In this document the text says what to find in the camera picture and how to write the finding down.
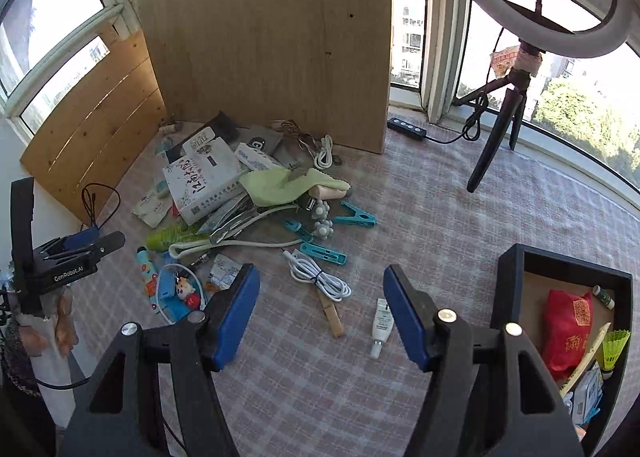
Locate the small teal clothespin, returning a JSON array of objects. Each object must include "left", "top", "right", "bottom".
[{"left": 284, "top": 219, "right": 314, "bottom": 244}]

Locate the person's left forearm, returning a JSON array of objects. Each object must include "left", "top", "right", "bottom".
[{"left": 0, "top": 317, "right": 56, "bottom": 395}]

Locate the light wood board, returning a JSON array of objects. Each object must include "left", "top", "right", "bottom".
[{"left": 131, "top": 0, "right": 394, "bottom": 156}]

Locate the black power strip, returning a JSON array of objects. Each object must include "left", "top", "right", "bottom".
[{"left": 386, "top": 117, "right": 429, "bottom": 142}]

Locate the black storage box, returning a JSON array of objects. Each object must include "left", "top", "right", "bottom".
[{"left": 490, "top": 244, "right": 634, "bottom": 457}]

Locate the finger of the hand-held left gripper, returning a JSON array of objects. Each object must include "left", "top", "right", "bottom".
[
  {"left": 37, "top": 227, "right": 101, "bottom": 258},
  {"left": 47, "top": 231, "right": 126, "bottom": 270}
]

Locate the thick white charging cable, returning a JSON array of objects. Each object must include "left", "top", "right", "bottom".
[{"left": 282, "top": 249, "right": 352, "bottom": 302}]

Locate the white paper packet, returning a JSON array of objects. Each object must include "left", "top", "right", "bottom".
[{"left": 131, "top": 186, "right": 174, "bottom": 229}]

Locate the green packet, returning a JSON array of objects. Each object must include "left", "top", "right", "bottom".
[{"left": 145, "top": 223, "right": 209, "bottom": 254}]

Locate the white printed cardboard box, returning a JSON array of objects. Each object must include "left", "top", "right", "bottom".
[{"left": 164, "top": 134, "right": 248, "bottom": 226}]

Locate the black pouch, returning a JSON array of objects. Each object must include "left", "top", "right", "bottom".
[{"left": 165, "top": 110, "right": 240, "bottom": 164}]

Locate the beige cosmetic tube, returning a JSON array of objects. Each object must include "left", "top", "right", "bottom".
[{"left": 310, "top": 184, "right": 354, "bottom": 201}]

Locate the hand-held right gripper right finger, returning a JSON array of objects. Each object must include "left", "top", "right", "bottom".
[{"left": 382, "top": 264, "right": 586, "bottom": 457}]

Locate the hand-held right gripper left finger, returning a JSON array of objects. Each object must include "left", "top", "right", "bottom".
[{"left": 60, "top": 263, "right": 261, "bottom": 457}]

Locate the person's left hand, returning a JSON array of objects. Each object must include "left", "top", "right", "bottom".
[{"left": 52, "top": 287, "right": 78, "bottom": 355}]

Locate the grey small box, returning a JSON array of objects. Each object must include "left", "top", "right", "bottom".
[{"left": 247, "top": 124, "right": 284, "bottom": 152}]

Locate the small floral print bottle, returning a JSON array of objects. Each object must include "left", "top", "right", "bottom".
[{"left": 135, "top": 245, "right": 161, "bottom": 299}]

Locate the slotted teal clothespin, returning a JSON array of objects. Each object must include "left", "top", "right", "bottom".
[{"left": 299, "top": 243, "right": 348, "bottom": 266}]

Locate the red cloth bag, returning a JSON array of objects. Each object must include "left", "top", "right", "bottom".
[{"left": 542, "top": 289, "right": 595, "bottom": 380}]

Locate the long yellow packet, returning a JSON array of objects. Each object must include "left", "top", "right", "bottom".
[{"left": 559, "top": 323, "right": 612, "bottom": 399}]

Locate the wooden clothespin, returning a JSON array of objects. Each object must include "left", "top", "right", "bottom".
[{"left": 315, "top": 287, "right": 347, "bottom": 339}]

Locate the grey silicone figure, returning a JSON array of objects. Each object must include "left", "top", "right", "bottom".
[{"left": 310, "top": 202, "right": 334, "bottom": 241}]

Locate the yellow-green cloth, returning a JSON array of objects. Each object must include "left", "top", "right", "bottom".
[{"left": 239, "top": 168, "right": 351, "bottom": 208}]

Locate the small white packet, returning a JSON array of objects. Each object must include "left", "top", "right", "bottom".
[{"left": 206, "top": 253, "right": 242, "bottom": 291}]

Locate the pine plank panel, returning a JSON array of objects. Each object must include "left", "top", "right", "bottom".
[{"left": 20, "top": 29, "right": 168, "bottom": 226}]

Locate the thin black cable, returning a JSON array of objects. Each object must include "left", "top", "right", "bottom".
[{"left": 81, "top": 182, "right": 122, "bottom": 231}]

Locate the small white tube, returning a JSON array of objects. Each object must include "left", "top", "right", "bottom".
[{"left": 369, "top": 297, "right": 394, "bottom": 361}]

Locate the coiled white cable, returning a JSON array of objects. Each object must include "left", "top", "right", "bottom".
[{"left": 315, "top": 133, "right": 336, "bottom": 169}]

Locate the white blue tissue packet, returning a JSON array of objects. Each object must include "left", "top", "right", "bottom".
[{"left": 235, "top": 142, "right": 284, "bottom": 172}]

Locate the yellow-green shuttlecock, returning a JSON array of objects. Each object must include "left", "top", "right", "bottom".
[{"left": 601, "top": 329, "right": 632, "bottom": 381}]

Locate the fox keychain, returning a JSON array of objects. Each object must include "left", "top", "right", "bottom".
[{"left": 174, "top": 274, "right": 202, "bottom": 309}]

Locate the blue power bank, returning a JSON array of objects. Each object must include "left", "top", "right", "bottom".
[{"left": 154, "top": 267, "right": 204, "bottom": 324}]

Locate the black tripod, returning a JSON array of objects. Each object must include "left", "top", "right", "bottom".
[{"left": 451, "top": 39, "right": 544, "bottom": 194}]

